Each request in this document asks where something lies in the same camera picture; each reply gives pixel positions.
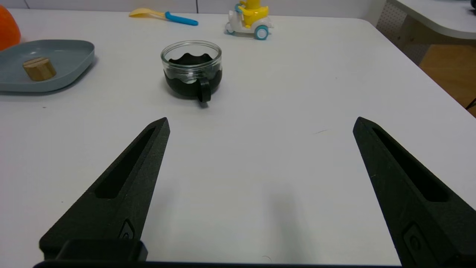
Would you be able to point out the grey square dish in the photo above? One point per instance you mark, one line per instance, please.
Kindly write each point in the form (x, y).
(55, 63)

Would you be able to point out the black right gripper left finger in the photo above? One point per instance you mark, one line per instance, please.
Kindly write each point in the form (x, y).
(115, 201)

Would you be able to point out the small wooden cylinder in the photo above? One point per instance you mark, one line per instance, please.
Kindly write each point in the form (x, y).
(39, 68)

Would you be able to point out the yellow duck scooter toy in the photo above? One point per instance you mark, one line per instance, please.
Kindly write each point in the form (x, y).
(250, 18)

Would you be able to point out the white side table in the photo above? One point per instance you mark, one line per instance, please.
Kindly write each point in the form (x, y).
(438, 16)

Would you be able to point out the orange fruit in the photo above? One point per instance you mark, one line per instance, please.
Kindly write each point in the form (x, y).
(9, 28)

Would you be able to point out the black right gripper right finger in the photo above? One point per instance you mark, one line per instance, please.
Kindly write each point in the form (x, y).
(412, 193)

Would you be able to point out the glass cup with black holder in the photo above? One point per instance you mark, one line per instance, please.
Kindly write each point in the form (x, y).
(192, 71)

